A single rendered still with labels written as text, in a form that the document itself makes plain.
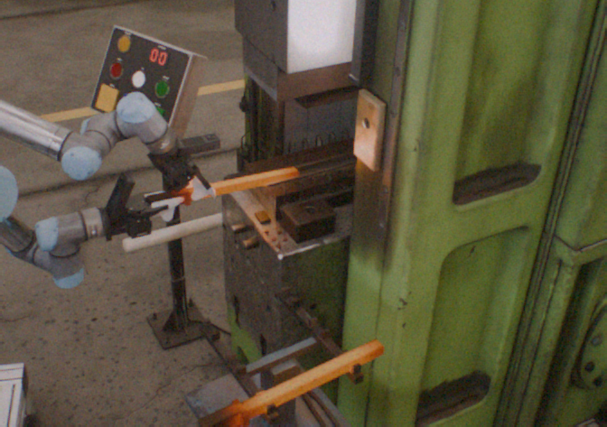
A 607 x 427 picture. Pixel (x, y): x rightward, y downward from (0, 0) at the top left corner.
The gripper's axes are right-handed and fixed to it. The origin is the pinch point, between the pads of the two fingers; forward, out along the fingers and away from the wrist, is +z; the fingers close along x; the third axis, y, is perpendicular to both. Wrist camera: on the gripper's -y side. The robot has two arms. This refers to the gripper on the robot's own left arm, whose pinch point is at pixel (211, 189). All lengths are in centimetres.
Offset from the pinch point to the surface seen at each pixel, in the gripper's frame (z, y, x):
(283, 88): -17.2, -28.7, 7.9
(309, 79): -14.5, -35.4, 8.0
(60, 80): 96, 32, -294
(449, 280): 38, -33, 43
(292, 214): 10.6, -12.2, 15.3
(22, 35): 93, 38, -375
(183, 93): -2.8, -11.1, -40.3
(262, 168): 10.7, -14.6, -6.7
